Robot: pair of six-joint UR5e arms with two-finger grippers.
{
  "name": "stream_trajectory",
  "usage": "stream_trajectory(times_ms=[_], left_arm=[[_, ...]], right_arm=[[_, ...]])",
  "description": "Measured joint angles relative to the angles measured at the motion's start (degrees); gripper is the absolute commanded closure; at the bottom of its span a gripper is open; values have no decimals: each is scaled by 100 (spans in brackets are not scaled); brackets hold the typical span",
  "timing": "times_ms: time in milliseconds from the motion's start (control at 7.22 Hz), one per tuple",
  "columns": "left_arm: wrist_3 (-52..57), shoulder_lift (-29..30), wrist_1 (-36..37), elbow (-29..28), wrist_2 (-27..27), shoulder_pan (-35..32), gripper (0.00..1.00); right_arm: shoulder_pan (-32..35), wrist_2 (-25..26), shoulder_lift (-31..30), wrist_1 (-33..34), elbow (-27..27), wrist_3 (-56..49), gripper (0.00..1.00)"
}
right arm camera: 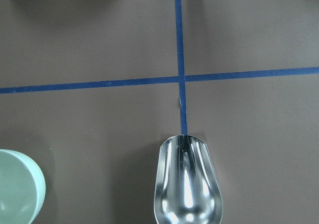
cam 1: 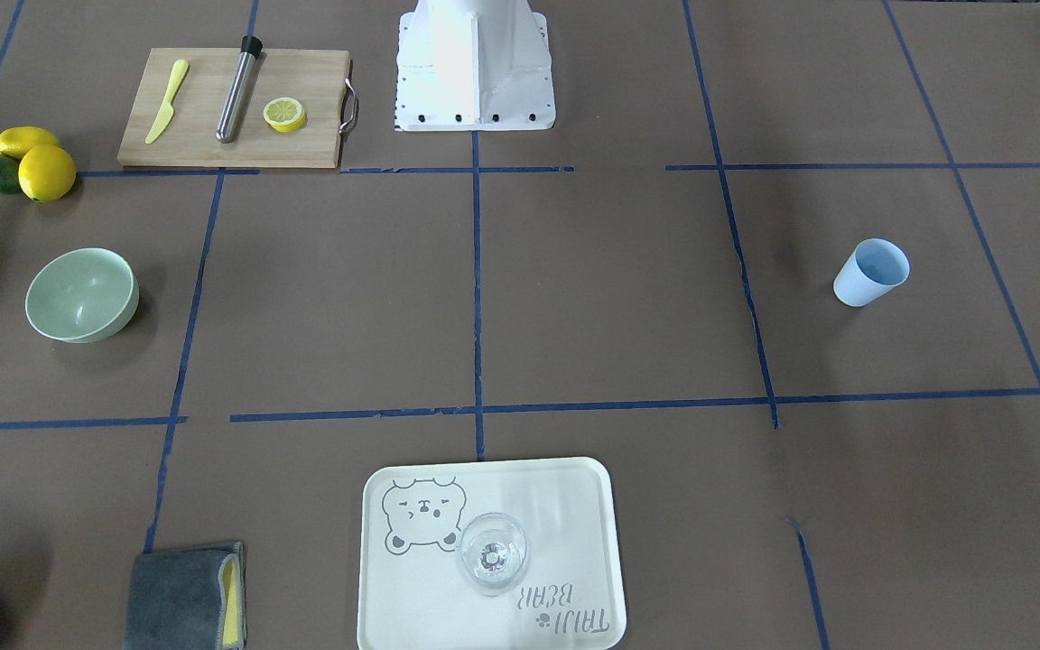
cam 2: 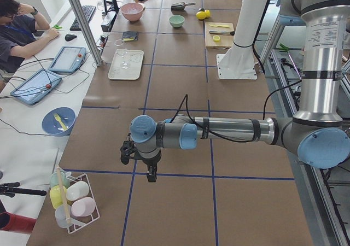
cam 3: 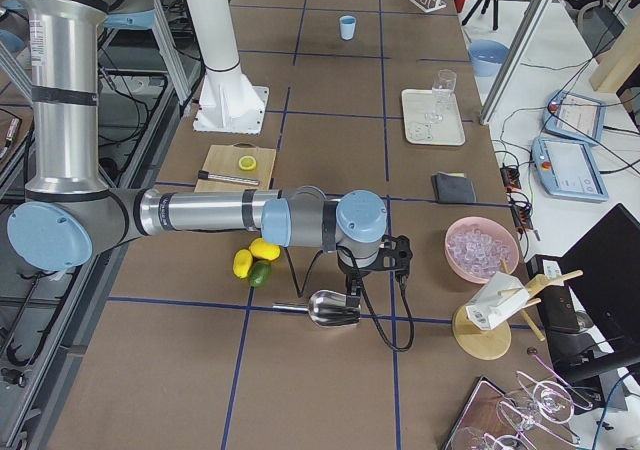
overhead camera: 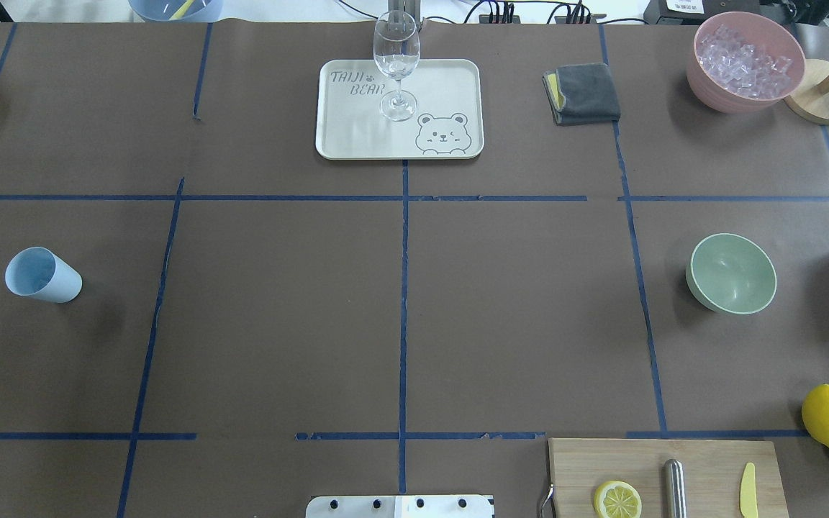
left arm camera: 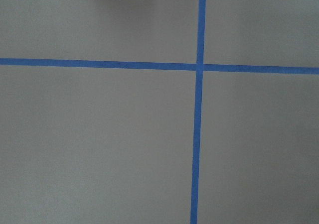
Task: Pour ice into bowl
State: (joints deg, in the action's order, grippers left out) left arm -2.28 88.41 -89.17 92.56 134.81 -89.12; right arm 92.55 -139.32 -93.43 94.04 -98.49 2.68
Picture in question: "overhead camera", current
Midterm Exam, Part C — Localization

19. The light green bowl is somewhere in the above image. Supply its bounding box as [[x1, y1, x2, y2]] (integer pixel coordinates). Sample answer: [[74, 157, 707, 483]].
[[685, 233, 779, 315]]

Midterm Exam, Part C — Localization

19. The light blue plastic cup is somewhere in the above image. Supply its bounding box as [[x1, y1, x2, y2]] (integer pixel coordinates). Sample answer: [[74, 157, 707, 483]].
[[4, 247, 83, 303]]

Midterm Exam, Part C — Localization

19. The blue bowl with fork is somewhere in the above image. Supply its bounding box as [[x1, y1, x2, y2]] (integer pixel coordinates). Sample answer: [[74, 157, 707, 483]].
[[128, 0, 226, 23]]

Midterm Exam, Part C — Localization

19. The pink bowl with ice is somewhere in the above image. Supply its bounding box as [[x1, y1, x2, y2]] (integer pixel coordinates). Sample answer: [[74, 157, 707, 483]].
[[687, 11, 805, 114]]

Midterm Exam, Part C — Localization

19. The cream bear serving tray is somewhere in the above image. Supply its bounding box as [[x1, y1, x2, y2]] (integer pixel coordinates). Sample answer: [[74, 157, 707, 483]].
[[315, 59, 486, 160]]

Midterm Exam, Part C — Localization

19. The clear wine glass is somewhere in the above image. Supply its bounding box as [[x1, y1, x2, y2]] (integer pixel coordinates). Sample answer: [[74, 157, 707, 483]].
[[373, 9, 421, 122]]

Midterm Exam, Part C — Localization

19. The grey yellow folded cloth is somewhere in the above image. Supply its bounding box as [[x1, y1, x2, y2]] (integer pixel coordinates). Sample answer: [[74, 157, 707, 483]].
[[542, 62, 621, 127]]

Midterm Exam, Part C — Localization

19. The lemon half slice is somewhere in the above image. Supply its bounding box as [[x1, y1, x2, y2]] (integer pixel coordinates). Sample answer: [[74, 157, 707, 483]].
[[592, 480, 643, 518]]

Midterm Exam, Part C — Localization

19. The wooden cutting board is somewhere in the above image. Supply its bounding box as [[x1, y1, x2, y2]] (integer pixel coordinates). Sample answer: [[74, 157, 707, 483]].
[[548, 438, 789, 517]]

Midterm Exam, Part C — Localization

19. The yellow plastic knife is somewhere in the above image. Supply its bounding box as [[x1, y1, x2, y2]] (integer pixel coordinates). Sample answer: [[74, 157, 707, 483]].
[[739, 462, 758, 518]]

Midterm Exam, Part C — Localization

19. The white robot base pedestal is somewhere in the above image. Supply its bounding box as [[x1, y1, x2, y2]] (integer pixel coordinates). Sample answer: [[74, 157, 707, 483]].
[[305, 494, 496, 517]]

